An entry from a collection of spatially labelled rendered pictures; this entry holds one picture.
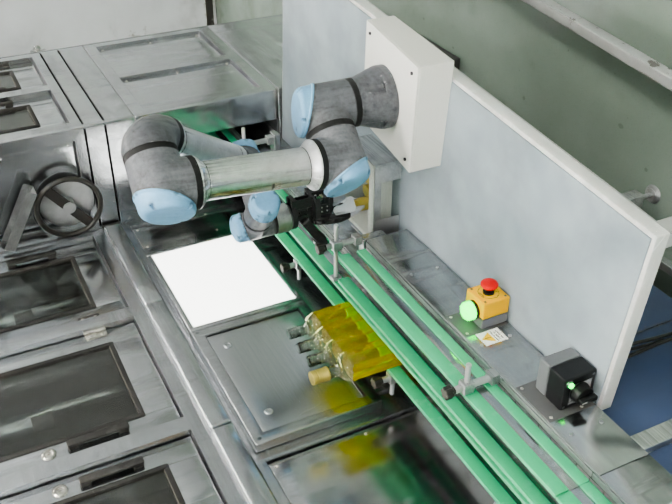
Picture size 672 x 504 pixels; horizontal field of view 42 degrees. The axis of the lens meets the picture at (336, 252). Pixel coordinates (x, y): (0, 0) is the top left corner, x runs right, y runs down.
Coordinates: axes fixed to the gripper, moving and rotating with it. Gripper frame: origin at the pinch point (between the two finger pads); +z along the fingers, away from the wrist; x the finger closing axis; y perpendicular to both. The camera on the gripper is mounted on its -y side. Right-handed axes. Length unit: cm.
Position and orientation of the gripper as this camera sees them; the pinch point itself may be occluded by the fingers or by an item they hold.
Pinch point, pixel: (356, 206)
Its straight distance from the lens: 236.0
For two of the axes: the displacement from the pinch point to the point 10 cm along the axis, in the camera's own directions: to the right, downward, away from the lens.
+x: -4.5, -4.8, 7.5
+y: 0.0, -8.4, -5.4
